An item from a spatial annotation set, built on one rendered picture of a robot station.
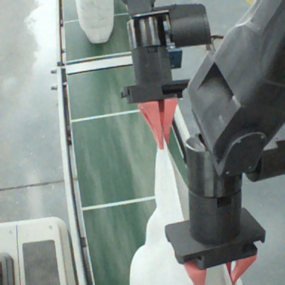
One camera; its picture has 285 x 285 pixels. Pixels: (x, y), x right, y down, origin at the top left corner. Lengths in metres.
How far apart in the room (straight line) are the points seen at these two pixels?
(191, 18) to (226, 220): 0.31
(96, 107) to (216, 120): 1.31
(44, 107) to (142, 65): 1.68
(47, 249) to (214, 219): 1.04
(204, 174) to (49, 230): 1.09
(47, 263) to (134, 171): 0.47
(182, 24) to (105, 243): 0.82
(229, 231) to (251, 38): 0.21
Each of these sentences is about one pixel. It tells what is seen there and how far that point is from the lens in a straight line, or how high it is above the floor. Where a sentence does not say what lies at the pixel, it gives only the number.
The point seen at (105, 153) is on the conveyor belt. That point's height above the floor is 0.38.
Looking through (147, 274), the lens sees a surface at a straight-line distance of 0.69.
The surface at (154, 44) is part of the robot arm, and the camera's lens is 0.56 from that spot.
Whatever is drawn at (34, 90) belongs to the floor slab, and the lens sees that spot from 2.34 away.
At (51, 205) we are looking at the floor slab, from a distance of 1.76.
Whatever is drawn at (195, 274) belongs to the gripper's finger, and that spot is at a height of 1.10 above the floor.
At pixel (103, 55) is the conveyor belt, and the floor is 0.38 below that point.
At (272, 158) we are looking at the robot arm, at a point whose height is 1.19.
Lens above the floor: 1.47
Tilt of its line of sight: 49 degrees down
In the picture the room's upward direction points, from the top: straight up
